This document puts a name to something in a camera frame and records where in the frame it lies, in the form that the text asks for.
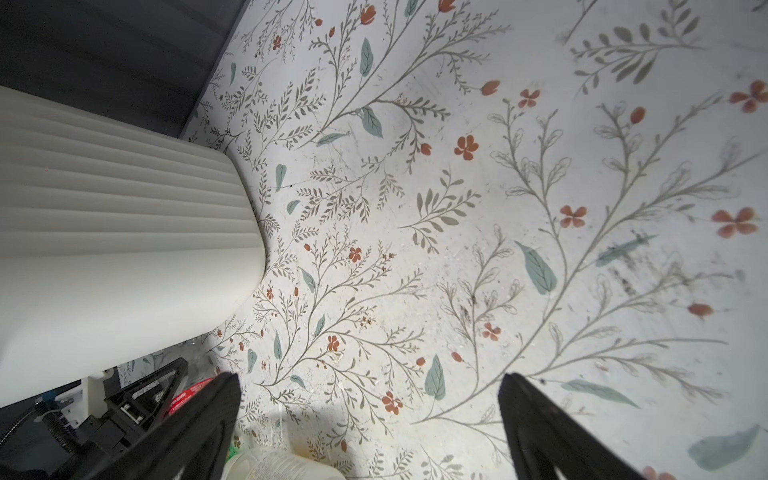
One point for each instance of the white bottle orange logo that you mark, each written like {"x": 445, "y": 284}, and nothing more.
{"x": 277, "y": 465}

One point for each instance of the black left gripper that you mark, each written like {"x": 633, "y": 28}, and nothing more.
{"x": 87, "y": 418}

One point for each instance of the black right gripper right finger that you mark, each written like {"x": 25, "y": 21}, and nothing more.
{"x": 546, "y": 443}

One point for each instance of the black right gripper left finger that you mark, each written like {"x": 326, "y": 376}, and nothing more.
{"x": 192, "y": 443}

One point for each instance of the clear bottle red label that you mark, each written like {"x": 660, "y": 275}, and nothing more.
{"x": 185, "y": 396}

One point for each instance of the white ribbed trash bin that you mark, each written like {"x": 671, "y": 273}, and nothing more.
{"x": 116, "y": 242}

